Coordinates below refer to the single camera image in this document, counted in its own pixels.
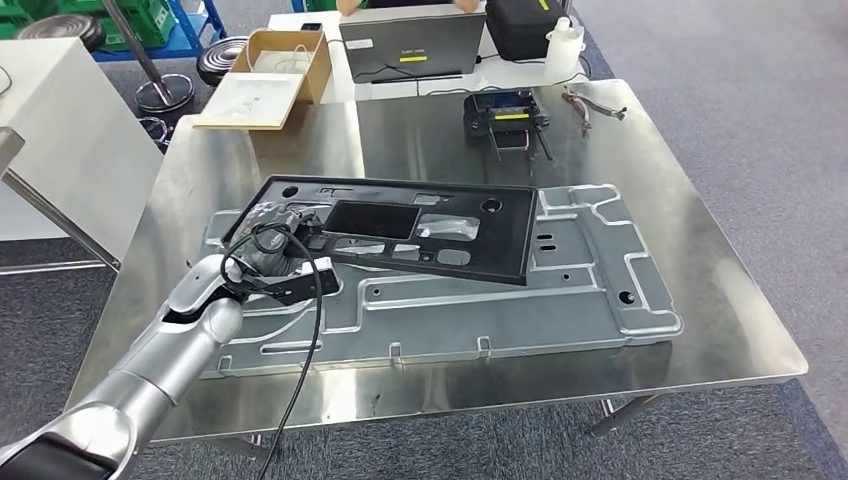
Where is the black domed stanchion base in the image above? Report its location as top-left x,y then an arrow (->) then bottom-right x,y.
195,35 -> 251,88
14,13 -> 109,56

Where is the open cardboard box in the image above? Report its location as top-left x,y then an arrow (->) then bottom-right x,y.
192,28 -> 334,132

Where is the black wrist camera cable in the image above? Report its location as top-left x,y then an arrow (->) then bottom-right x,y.
219,221 -> 325,480

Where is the white counter block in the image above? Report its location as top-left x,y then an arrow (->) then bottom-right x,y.
0,36 -> 165,264

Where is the green plastic crate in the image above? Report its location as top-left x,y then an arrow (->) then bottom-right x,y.
0,0 -> 62,41
97,0 -> 179,52

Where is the chrome stanchion post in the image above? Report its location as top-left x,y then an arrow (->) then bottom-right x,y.
101,0 -> 197,116

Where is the blue metal shelf rack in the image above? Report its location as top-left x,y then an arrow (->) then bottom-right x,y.
91,0 -> 229,65

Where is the grey stamped metal panel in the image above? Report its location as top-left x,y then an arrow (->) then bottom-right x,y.
197,183 -> 686,381

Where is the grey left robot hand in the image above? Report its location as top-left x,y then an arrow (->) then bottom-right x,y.
231,200 -> 326,278

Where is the white plastic jug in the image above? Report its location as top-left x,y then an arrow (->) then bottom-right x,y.
543,15 -> 588,85

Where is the metal workbench leg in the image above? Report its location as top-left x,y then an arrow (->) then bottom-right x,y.
588,394 -> 665,439

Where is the black remote controller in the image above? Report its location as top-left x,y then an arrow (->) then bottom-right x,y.
461,87 -> 554,165

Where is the chrome stanchion base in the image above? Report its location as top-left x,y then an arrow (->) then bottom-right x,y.
137,115 -> 176,155

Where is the grey laptop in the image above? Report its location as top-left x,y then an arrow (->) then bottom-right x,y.
338,11 -> 489,86

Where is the grey metal table frame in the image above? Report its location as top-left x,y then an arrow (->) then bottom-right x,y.
0,125 -> 123,274

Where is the black bag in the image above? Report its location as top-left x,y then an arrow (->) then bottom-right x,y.
484,0 -> 572,63

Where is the black plastic plate frame part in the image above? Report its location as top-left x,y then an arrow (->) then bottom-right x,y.
220,173 -> 540,287

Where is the metal hand tool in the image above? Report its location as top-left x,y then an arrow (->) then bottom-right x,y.
561,87 -> 629,138

